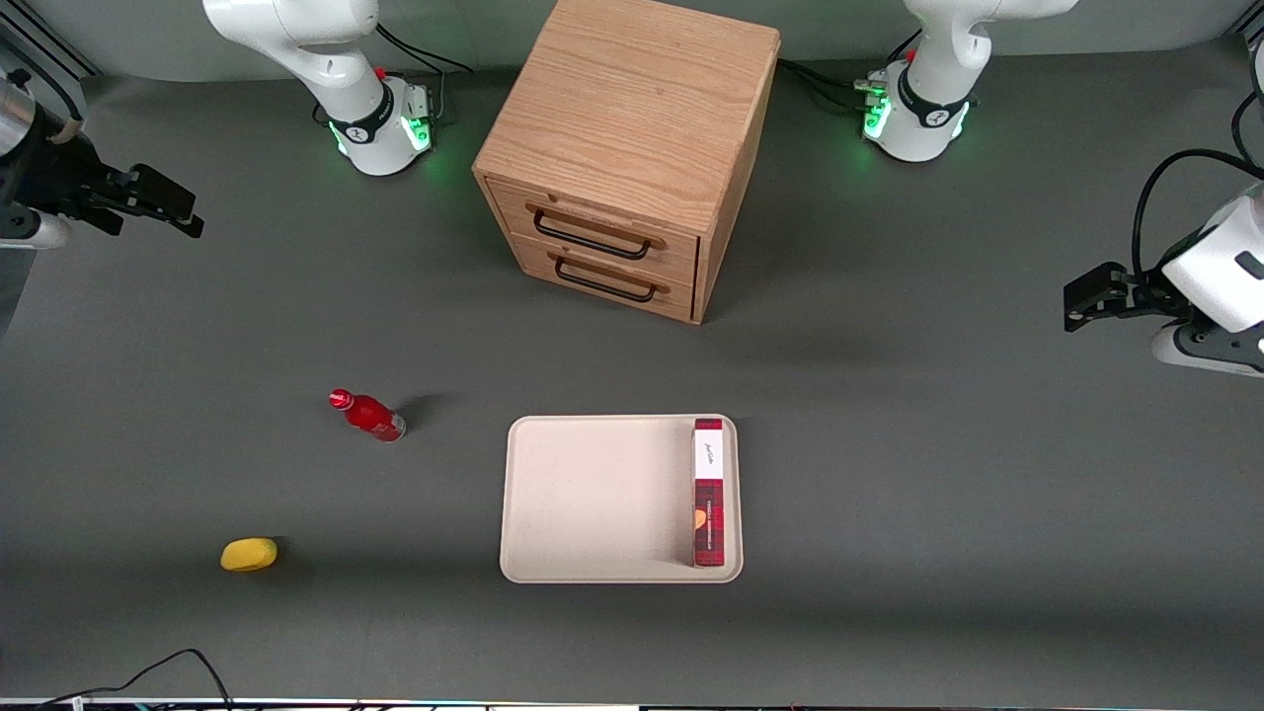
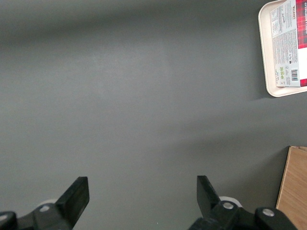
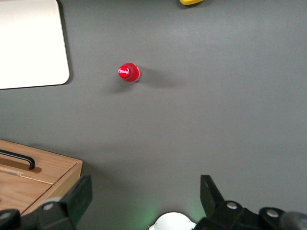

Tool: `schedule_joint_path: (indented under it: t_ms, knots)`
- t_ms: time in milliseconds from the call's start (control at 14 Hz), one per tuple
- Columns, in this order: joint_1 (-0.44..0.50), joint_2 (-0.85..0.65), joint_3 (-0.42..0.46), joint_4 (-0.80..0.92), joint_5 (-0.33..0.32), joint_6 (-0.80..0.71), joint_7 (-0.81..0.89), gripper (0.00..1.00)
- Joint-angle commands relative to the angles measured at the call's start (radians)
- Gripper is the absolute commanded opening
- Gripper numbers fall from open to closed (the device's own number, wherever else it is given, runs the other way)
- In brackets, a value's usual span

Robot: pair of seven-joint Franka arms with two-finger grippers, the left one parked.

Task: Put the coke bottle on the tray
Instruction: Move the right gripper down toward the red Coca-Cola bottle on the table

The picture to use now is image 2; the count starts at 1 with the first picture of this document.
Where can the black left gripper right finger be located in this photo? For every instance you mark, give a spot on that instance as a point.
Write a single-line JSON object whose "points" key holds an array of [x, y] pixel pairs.
{"points": [[211, 203]]}

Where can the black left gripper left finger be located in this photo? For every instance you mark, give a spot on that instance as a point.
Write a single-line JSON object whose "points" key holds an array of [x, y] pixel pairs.
{"points": [[72, 201]]}

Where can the cream plastic tray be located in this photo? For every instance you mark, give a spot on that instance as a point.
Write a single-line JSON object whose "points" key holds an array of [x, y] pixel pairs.
{"points": [[265, 48]]}

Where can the light wooden board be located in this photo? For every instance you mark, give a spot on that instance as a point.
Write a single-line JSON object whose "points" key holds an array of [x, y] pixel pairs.
{"points": [[293, 189]]}

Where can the red tartan shortbread box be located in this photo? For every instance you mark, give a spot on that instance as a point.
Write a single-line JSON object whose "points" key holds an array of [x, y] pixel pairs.
{"points": [[287, 43]]}

